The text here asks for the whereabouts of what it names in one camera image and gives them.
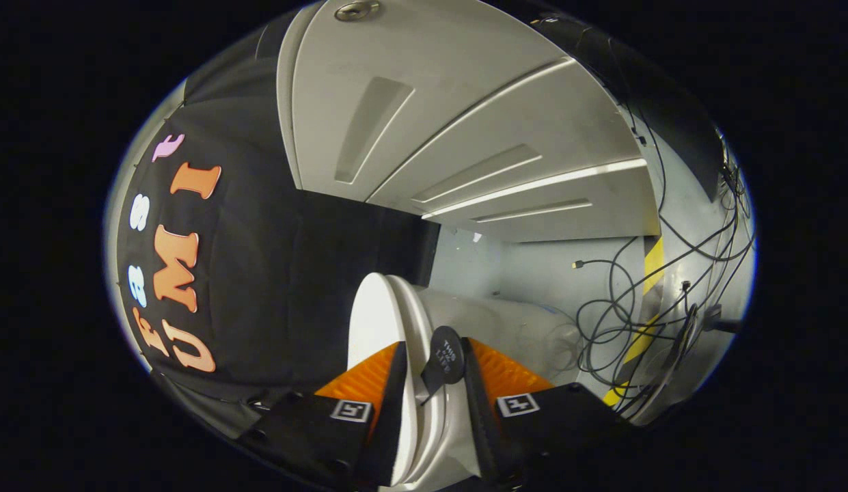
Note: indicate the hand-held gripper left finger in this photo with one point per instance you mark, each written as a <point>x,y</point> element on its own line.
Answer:
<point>391,424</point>

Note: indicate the black backdrop cloth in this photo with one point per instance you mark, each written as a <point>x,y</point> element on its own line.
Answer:
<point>287,287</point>

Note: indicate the white toilet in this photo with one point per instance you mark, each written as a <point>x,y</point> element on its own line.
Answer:
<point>505,328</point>

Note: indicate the black round lid pull tab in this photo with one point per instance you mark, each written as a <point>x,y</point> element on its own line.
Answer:
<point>445,355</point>

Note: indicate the white toilet lid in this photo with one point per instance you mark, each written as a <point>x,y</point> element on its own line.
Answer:
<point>372,314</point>

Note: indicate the yellow black floor tape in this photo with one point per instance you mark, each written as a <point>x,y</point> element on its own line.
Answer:
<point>654,263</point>

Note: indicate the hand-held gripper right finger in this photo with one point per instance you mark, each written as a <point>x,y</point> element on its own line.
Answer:
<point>482,437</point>

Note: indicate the white drawer cabinet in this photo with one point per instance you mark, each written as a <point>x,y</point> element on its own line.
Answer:
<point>464,82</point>

